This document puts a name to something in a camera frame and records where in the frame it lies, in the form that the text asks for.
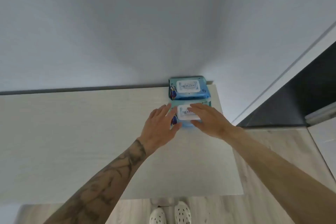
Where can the person's left hand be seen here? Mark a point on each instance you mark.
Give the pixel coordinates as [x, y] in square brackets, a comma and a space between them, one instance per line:
[157, 129]

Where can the person's right hand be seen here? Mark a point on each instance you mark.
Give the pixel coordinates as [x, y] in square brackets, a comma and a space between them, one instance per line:
[215, 124]

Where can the blue wipes pack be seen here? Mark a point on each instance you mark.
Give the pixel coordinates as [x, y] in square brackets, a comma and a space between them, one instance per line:
[187, 86]
[183, 116]

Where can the white wooden cabinet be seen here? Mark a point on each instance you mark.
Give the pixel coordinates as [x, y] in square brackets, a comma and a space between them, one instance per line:
[65, 139]

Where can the person's left forearm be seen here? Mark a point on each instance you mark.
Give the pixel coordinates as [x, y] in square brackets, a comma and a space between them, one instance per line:
[105, 187]

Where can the person's right forearm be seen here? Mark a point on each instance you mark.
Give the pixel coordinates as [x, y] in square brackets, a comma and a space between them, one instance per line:
[283, 179]

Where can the white door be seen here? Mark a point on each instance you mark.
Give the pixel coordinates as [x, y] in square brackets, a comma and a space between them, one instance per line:
[325, 139]

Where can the white door frame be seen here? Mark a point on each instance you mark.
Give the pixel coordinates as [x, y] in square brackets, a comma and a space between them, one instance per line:
[288, 74]

